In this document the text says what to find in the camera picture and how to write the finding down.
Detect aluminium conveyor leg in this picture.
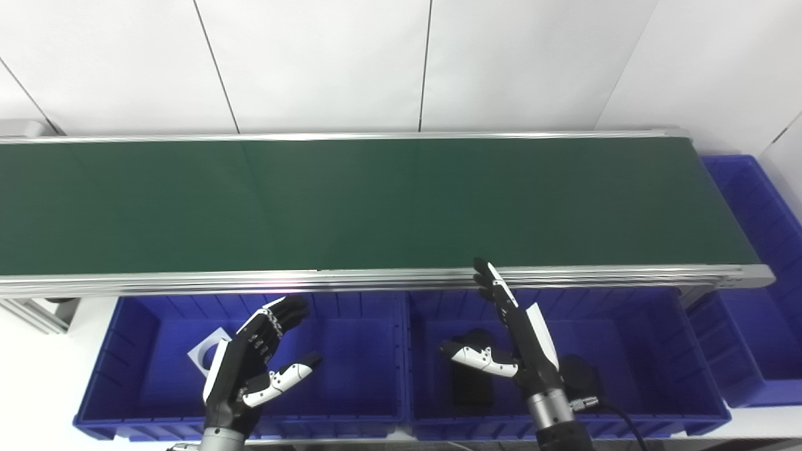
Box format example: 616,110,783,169
0,297,83,335
679,285,719,309

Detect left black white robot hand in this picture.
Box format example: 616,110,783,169
202,296,323,436

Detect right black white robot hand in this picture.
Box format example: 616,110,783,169
439,258,562,402

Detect grey conveyor end housing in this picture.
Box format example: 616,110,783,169
0,119,56,139

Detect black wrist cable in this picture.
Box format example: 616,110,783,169
569,397,650,451

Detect green conveyor belt aluminium frame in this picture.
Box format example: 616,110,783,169
0,128,776,299

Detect black rectangular box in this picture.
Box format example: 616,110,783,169
451,329,497,412

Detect white flat plate with hole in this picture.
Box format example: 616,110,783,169
187,326,234,379

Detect black cylinder block part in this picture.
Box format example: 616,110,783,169
556,355,607,415

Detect long blue plastic bin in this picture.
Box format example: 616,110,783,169
685,155,802,408

